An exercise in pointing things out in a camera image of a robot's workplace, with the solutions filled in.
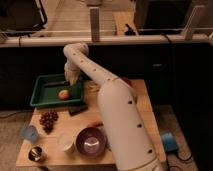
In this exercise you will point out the purple bowl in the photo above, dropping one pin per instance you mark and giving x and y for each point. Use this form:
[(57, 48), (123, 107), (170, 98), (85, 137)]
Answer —
[(90, 142)]

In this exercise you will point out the bunch of dark grapes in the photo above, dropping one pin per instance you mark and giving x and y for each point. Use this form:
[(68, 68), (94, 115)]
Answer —
[(47, 121)]

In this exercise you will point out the black sponge block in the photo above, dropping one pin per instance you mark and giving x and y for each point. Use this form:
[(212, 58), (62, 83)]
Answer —
[(73, 110)]

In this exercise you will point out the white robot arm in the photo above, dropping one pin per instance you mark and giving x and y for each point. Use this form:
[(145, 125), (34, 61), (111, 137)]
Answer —
[(128, 138)]

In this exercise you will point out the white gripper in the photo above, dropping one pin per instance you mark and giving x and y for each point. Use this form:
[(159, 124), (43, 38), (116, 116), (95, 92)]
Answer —
[(71, 72)]

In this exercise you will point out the white cup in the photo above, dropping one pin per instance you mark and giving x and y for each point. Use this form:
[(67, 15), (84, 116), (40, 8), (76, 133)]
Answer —
[(66, 143)]

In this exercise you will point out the blue plastic cup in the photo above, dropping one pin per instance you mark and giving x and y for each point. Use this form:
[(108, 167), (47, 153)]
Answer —
[(29, 133)]

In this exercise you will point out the orange apple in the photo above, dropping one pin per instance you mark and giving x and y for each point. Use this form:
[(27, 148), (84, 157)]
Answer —
[(63, 94)]

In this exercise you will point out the black chair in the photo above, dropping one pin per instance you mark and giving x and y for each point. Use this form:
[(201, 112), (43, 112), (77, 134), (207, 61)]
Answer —
[(22, 17)]

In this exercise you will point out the grey vertical post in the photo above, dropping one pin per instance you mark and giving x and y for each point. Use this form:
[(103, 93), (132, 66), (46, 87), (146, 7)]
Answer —
[(94, 24)]

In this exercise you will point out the white horizontal rail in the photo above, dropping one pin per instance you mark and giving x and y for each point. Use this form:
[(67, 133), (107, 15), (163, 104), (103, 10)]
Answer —
[(104, 40)]

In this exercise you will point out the small metal cup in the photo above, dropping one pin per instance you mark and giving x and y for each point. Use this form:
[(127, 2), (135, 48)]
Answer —
[(36, 154)]

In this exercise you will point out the brown red bowl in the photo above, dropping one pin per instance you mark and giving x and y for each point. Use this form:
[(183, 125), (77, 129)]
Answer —
[(125, 79)]

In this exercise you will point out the blue device on floor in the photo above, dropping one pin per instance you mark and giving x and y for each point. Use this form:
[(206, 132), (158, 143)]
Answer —
[(169, 143)]

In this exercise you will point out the green plastic tray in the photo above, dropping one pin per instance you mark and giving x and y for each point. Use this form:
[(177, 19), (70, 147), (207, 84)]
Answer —
[(47, 97)]

